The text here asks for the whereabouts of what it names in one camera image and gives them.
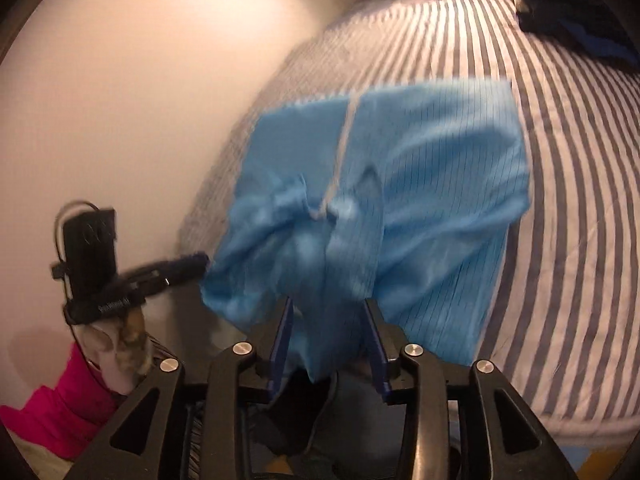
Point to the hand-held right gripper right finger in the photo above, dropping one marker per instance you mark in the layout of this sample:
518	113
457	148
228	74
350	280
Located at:
377	355

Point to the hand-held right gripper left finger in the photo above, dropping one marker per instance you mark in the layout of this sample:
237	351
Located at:
282	345

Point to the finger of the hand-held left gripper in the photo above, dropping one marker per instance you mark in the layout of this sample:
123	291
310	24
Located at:
187	262

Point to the light blue jacket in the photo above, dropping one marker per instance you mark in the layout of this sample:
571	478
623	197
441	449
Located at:
425	185

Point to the person's left hand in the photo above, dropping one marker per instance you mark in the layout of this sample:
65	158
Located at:
115	355

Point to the dark striped cloth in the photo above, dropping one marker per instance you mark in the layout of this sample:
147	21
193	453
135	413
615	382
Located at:
195	440

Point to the bed with striped sheet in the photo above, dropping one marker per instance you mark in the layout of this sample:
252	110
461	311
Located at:
575	210

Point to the blue cloth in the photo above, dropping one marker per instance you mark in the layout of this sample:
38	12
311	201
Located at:
605	50

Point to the dark navy down jacket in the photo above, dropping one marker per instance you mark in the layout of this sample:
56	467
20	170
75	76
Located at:
560	0

